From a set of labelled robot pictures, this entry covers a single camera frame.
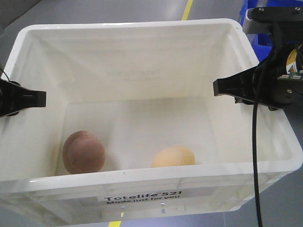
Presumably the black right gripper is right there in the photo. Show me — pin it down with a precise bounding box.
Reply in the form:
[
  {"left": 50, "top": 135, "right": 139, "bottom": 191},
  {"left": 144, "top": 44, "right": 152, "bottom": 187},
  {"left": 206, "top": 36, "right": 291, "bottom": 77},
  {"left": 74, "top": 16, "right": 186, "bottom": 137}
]
[{"left": 213, "top": 42, "right": 303, "bottom": 109}]

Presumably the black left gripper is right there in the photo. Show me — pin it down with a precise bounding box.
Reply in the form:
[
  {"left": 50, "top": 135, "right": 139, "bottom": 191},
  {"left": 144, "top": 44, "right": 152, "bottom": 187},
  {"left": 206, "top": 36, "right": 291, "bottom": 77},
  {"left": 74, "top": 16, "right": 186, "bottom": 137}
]
[{"left": 0, "top": 79, "right": 46, "bottom": 117}]

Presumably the pink plush fruit toy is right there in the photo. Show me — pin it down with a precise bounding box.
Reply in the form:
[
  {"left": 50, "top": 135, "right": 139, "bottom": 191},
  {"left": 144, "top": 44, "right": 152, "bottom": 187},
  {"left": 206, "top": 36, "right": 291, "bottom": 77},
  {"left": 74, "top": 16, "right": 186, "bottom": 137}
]
[{"left": 62, "top": 131, "right": 106, "bottom": 174}]

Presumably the yellow plush fruit toy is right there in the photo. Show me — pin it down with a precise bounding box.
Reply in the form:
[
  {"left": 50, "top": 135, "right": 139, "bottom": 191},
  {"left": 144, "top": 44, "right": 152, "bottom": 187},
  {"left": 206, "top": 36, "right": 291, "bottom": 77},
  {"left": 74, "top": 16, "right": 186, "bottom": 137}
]
[{"left": 151, "top": 146, "right": 196, "bottom": 167}]

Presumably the white plastic tote box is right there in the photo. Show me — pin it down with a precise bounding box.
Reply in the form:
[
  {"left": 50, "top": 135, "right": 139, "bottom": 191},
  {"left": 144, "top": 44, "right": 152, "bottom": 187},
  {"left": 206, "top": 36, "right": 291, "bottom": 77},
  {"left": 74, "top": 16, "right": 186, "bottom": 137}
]
[{"left": 0, "top": 18, "right": 303, "bottom": 226}]

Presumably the blue storage bin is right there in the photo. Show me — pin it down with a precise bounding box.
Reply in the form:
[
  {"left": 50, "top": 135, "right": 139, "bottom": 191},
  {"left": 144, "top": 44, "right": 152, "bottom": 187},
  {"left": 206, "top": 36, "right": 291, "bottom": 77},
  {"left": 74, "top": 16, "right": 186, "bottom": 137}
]
[{"left": 238, "top": 0, "right": 278, "bottom": 62}]

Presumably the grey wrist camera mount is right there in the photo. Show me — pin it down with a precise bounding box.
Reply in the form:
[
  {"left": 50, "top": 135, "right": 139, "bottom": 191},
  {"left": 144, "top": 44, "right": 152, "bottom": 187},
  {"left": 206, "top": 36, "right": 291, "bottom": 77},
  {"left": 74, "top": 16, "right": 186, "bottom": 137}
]
[{"left": 242, "top": 6, "right": 303, "bottom": 34}]

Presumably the black cable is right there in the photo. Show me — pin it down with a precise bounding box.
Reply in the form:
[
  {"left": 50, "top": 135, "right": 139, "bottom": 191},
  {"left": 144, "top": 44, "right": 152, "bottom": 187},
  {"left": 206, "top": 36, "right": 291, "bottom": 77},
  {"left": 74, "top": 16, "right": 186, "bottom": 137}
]
[{"left": 251, "top": 42, "right": 288, "bottom": 227}]

